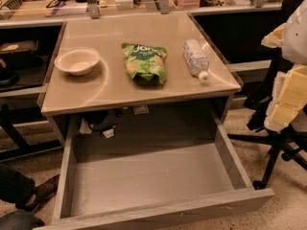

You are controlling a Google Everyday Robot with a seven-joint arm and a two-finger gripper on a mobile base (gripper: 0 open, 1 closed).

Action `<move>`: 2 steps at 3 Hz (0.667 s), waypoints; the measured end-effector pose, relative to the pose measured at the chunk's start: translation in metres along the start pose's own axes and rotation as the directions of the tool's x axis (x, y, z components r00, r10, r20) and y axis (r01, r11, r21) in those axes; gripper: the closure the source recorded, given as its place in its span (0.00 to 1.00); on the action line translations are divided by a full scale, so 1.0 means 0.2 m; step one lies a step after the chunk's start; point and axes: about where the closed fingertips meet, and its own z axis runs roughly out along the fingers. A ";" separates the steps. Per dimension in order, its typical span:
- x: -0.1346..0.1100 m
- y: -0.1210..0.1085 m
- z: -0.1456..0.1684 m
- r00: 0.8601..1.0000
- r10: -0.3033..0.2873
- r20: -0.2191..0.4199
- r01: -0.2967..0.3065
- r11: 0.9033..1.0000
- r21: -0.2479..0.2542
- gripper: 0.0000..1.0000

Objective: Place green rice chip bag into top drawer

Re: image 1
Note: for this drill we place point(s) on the dark shoe of person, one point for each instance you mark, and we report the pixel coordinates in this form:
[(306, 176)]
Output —
[(34, 196)]

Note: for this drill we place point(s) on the yellow foam padded gripper finger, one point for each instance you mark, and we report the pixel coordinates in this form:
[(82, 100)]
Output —
[(289, 96)]

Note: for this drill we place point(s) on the clear plastic water bottle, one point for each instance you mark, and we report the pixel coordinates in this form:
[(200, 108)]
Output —
[(196, 59)]

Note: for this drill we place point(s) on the white paper bowl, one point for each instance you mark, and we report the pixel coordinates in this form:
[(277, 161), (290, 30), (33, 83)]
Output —
[(78, 61)]

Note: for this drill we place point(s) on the open grey wooden drawer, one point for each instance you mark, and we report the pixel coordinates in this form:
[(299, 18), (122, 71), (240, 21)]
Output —
[(152, 174)]

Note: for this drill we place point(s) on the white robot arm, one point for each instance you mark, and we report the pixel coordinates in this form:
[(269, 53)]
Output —
[(291, 37)]

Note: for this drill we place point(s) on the long background workbench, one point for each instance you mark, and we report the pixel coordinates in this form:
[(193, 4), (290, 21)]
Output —
[(37, 13)]

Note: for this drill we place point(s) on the green rice chip bag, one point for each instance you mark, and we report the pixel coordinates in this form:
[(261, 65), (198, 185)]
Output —
[(145, 63)]

